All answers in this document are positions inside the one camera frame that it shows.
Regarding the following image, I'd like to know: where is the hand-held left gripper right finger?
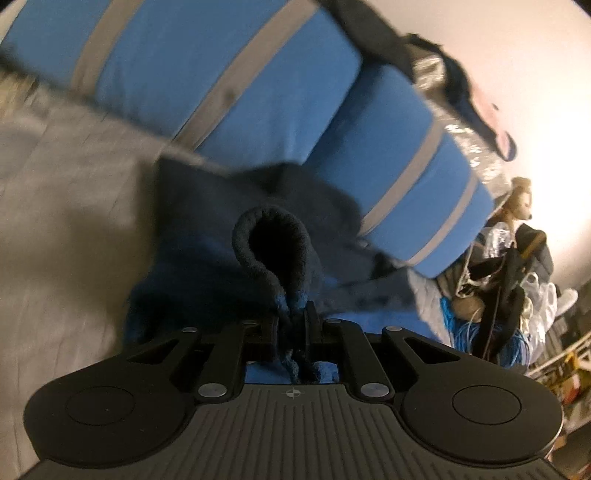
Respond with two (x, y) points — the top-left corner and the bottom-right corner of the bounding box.
(302, 302), (462, 400)

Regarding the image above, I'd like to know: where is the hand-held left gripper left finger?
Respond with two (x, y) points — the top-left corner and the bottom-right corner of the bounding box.
(124, 318), (280, 400)

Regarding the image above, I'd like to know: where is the blue and navy hoodie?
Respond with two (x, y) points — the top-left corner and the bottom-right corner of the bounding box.
(124, 157), (458, 385)

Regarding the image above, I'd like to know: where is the small blue grey-striped pillow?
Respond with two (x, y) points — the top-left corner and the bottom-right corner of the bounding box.
(305, 62), (494, 279)

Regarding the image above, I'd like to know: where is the clear plastic bag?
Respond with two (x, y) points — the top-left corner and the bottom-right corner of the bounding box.
(519, 271), (579, 344)

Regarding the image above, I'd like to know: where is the grey quilted bedspread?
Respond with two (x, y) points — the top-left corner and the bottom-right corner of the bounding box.
(0, 74), (241, 480)

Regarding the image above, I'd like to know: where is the silver patterned pillow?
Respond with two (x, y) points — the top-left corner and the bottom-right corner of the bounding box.
(411, 41), (513, 204)

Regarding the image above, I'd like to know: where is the brown plush toy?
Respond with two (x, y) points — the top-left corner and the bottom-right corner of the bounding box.
(496, 176), (534, 227)

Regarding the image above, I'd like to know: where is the pink and navy cloth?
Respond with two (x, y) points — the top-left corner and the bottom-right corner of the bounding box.
(438, 46), (518, 162)

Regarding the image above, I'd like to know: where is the large blue grey-striped pillow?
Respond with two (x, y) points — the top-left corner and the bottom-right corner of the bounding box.
(0, 0), (370, 164)

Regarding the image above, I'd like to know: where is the dark cloth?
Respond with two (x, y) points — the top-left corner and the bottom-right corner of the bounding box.
(323, 0), (444, 79)

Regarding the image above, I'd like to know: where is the blue cord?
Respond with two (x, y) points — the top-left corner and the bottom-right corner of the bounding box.
(438, 295), (532, 370)

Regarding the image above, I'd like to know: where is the black strapped bag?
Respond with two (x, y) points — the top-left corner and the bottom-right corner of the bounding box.
(466, 224), (555, 365)

